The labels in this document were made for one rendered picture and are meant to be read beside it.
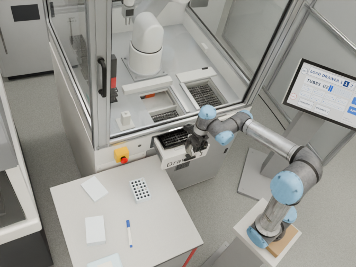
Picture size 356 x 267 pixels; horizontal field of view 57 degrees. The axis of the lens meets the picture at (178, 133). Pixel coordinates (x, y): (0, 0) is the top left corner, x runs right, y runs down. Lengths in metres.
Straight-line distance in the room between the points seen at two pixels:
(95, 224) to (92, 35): 0.90
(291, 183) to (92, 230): 0.94
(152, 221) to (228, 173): 1.33
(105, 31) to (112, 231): 0.97
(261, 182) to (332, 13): 1.51
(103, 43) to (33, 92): 2.17
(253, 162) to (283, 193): 1.77
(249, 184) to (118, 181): 1.38
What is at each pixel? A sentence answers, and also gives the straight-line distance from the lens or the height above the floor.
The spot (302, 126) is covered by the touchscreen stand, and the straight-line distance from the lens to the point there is 2.50.
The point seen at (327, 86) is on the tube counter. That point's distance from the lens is 2.29.
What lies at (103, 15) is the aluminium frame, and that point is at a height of 1.72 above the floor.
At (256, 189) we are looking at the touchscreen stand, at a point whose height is 0.03.
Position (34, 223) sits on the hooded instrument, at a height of 0.90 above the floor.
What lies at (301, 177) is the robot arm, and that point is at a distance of 1.28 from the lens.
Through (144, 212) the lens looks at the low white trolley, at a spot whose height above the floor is 0.76.
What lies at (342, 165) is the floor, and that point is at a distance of 3.56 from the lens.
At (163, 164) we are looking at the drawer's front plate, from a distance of 1.79.
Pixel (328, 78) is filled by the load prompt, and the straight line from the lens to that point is 2.29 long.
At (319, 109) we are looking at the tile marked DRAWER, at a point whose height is 1.00.
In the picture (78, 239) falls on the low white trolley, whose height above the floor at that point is 0.76.
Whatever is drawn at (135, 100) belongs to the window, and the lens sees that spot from 1.56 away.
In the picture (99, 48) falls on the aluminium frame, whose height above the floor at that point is 1.59.
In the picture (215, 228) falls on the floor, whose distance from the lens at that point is 2.67.
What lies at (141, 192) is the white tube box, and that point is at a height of 0.80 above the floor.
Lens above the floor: 2.37
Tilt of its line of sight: 51 degrees down
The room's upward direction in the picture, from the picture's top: 16 degrees clockwise
